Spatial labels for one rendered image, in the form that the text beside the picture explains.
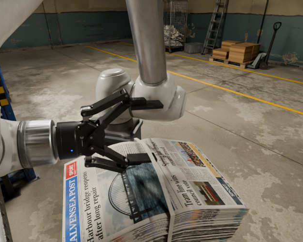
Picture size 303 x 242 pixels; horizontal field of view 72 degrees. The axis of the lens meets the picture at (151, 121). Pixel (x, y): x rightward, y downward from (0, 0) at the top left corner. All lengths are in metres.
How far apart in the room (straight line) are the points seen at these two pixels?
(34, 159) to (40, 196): 1.83
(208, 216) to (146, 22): 0.52
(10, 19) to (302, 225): 2.15
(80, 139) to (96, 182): 0.15
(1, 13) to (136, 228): 0.41
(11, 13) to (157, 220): 0.43
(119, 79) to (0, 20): 0.56
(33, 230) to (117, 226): 1.59
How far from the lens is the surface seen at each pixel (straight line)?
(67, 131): 0.42
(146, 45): 0.67
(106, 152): 0.46
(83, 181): 0.58
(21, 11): 0.43
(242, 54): 6.48
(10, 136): 0.43
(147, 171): 0.54
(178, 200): 0.48
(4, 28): 0.38
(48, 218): 2.05
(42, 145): 0.42
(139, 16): 0.64
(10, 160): 0.43
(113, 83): 0.86
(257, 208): 2.13
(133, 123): 1.01
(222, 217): 0.56
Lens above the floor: 1.51
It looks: 29 degrees down
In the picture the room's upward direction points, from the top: straight up
